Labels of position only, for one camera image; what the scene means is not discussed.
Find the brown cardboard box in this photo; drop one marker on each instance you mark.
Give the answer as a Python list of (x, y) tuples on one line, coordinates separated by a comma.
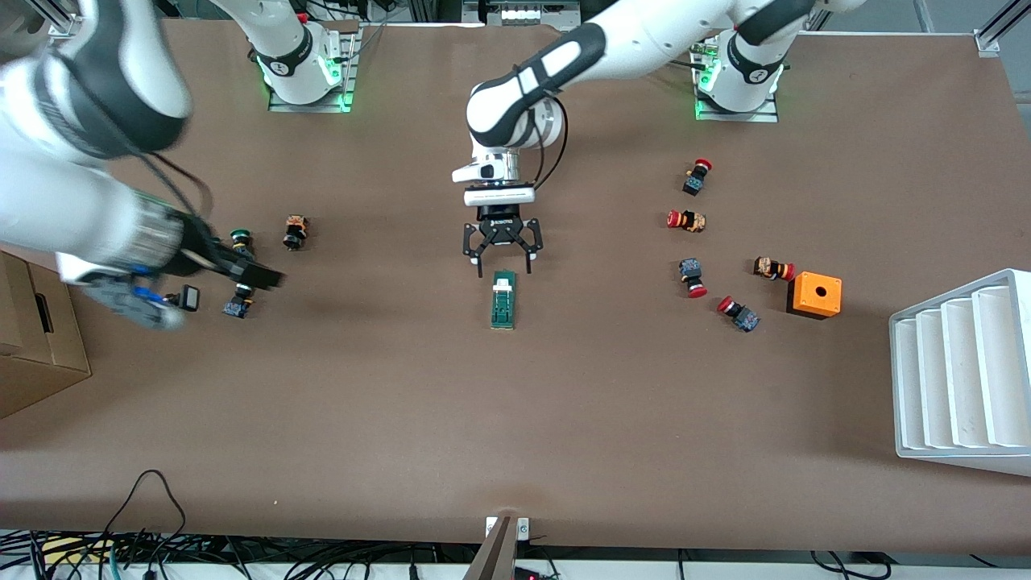
[(36, 354)]

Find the green button black body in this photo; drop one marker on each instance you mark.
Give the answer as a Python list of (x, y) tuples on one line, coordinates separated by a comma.
[(240, 236)]

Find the red button orange contact block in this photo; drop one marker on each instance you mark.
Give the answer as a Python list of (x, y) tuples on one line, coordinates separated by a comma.
[(689, 221), (773, 268)]

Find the green button blue contact block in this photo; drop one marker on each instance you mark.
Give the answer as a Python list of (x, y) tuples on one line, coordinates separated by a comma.
[(236, 308)]

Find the black square push button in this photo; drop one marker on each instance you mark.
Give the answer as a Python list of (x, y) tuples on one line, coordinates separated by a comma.
[(191, 298)]

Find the white stepped plastic rack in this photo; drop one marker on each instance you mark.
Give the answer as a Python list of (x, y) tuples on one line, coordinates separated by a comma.
[(958, 379)]

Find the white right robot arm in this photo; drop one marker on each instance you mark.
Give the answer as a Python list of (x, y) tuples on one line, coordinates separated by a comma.
[(48, 201)]

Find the orange button enclosure box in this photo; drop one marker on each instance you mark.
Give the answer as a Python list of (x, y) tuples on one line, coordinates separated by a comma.
[(815, 294)]

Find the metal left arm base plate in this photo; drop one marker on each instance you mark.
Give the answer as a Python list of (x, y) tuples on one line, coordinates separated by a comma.
[(769, 113)]

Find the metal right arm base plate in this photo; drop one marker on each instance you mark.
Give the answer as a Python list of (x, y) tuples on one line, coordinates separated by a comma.
[(346, 72)]

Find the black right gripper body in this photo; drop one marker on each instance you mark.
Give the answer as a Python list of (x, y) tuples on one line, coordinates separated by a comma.
[(204, 246)]

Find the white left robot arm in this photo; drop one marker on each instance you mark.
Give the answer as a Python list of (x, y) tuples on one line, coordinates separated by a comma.
[(612, 40)]

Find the brown post with metal bracket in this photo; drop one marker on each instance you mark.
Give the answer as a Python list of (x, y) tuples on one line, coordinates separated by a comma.
[(495, 556)]

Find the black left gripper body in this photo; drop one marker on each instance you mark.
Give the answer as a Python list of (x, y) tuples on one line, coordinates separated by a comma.
[(501, 217)]

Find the lit white device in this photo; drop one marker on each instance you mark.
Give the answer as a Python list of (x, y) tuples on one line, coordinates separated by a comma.
[(523, 12)]

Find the aluminium frame profile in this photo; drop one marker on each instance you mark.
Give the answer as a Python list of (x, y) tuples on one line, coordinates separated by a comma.
[(999, 28)]

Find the black button orange contact block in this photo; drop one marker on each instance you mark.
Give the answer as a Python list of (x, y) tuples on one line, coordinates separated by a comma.
[(296, 232)]

